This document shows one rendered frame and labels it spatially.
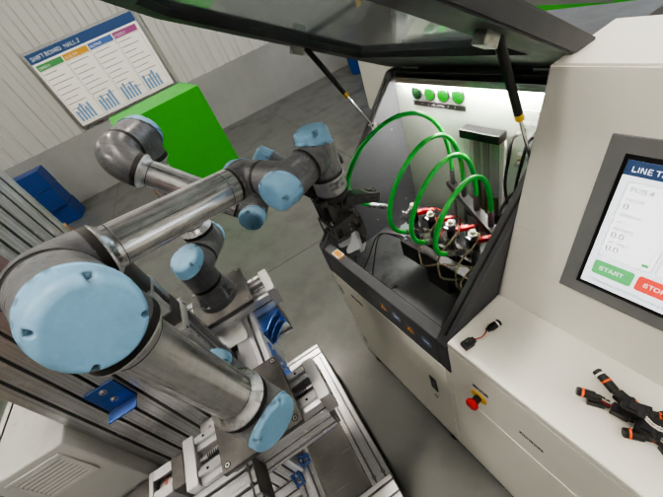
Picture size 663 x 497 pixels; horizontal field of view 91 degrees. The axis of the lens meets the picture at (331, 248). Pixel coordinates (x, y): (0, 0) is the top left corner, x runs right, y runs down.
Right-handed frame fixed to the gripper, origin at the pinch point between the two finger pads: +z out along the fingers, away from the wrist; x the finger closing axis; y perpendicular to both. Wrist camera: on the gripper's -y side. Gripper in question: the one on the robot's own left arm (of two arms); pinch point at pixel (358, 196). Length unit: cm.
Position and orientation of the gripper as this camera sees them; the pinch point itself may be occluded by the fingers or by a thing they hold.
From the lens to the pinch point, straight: 108.6
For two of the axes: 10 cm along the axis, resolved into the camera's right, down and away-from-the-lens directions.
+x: 0.5, 4.7, -8.8
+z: 8.9, 3.7, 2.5
